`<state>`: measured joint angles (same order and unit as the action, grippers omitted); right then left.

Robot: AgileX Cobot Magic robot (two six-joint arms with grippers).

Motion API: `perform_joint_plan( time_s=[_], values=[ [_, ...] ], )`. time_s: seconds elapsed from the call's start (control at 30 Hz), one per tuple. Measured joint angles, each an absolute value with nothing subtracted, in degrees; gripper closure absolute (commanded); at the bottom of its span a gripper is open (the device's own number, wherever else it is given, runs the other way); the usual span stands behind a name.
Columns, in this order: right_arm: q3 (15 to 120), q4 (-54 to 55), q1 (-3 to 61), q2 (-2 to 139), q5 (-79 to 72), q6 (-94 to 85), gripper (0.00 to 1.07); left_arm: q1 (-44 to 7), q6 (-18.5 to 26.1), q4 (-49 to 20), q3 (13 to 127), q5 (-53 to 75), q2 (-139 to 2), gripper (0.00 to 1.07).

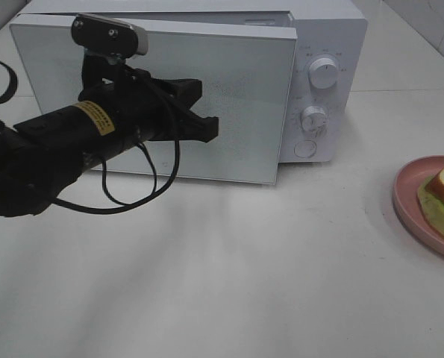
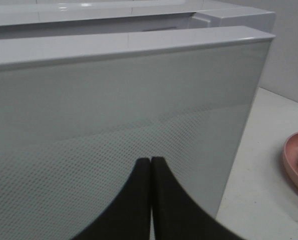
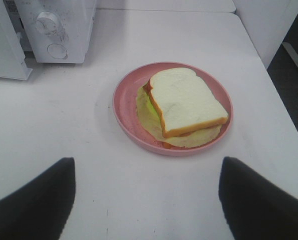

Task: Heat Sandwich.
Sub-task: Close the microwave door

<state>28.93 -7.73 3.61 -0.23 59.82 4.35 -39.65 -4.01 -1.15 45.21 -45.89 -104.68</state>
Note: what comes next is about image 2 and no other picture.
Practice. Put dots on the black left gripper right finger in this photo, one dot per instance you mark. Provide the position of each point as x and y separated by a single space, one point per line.
176 215

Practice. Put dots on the white microwave door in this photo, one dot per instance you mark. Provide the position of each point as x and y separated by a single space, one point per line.
77 111

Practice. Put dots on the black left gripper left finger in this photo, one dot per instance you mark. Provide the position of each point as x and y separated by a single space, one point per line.
128 216

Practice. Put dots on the pink round plate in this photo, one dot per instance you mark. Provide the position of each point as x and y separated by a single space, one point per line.
290 157

